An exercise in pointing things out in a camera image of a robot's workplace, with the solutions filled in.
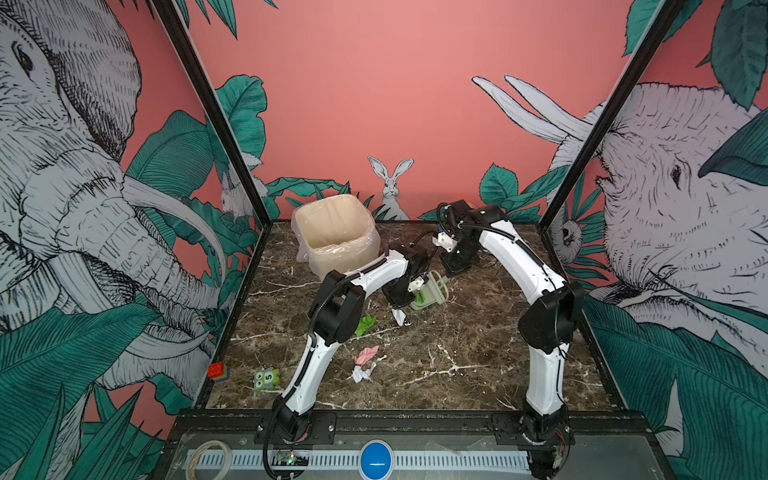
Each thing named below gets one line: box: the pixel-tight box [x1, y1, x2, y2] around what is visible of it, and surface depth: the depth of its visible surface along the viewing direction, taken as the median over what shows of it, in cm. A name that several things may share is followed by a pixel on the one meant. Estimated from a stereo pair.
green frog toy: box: [254, 368, 280, 391], surface depth 82 cm
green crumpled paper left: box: [355, 314, 377, 337], surface depth 93 cm
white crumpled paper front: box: [352, 362, 377, 384], surface depth 83 cm
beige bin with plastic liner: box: [291, 194, 381, 278], surface depth 91 cm
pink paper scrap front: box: [355, 346, 379, 365], surface depth 87 cm
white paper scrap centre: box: [392, 308, 407, 327], surface depth 95 cm
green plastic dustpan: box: [410, 270, 449, 310], surface depth 95 cm
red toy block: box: [207, 362, 225, 379], surface depth 79 cm
